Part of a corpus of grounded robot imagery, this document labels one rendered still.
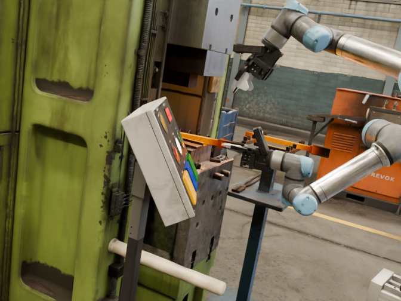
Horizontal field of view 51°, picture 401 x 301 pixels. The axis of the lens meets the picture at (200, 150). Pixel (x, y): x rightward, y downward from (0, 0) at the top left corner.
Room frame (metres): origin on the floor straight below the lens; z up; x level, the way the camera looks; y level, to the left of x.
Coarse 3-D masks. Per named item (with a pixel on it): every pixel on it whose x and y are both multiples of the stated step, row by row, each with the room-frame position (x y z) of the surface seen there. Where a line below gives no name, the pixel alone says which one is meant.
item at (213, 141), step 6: (180, 132) 1.75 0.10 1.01; (186, 138) 1.71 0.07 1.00; (192, 138) 1.70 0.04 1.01; (198, 138) 1.69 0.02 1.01; (204, 138) 1.67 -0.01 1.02; (210, 138) 1.68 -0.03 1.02; (210, 144) 1.66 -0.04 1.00; (216, 144) 1.65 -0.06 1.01; (234, 144) 1.62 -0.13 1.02; (240, 144) 1.61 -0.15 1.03
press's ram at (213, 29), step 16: (176, 0) 1.58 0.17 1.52; (192, 0) 1.55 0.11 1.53; (208, 0) 1.53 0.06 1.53; (224, 0) 1.65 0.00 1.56; (240, 0) 1.79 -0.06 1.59; (176, 16) 1.58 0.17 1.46; (192, 16) 1.55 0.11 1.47; (208, 16) 1.54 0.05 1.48; (224, 16) 1.67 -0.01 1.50; (176, 32) 1.57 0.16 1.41; (192, 32) 1.55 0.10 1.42; (208, 32) 1.56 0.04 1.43; (224, 32) 1.69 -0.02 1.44; (208, 48) 1.58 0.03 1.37; (224, 48) 1.72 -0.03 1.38
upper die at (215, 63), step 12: (168, 48) 1.64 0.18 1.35; (180, 48) 1.62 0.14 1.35; (192, 48) 1.60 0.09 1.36; (168, 60) 1.64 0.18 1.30; (180, 60) 1.62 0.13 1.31; (192, 60) 1.60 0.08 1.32; (204, 60) 1.58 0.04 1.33; (216, 60) 1.66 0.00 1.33; (192, 72) 1.59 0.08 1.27; (204, 72) 1.58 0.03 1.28; (216, 72) 1.68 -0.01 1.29
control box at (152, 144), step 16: (144, 112) 0.95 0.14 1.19; (160, 112) 1.03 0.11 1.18; (128, 128) 0.95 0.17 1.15; (144, 128) 0.95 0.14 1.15; (160, 128) 0.95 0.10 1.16; (176, 128) 1.23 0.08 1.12; (144, 144) 0.95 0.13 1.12; (160, 144) 0.95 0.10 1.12; (176, 144) 1.09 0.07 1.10; (144, 160) 0.95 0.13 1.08; (160, 160) 0.95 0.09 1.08; (176, 160) 1.00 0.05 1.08; (144, 176) 0.95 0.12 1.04; (160, 176) 0.95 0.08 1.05; (176, 176) 0.95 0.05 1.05; (160, 192) 0.95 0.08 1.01; (176, 192) 0.95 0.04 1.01; (160, 208) 0.95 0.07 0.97; (176, 208) 0.95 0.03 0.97; (192, 208) 0.96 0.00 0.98
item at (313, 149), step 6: (246, 132) 2.09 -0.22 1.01; (270, 138) 2.04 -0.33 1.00; (276, 138) 2.05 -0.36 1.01; (282, 144) 2.01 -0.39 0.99; (288, 144) 2.00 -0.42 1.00; (300, 144) 1.99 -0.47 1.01; (312, 150) 1.96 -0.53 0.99; (318, 150) 1.95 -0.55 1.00; (324, 150) 1.94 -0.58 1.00; (330, 150) 1.93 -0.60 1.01; (324, 156) 1.93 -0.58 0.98
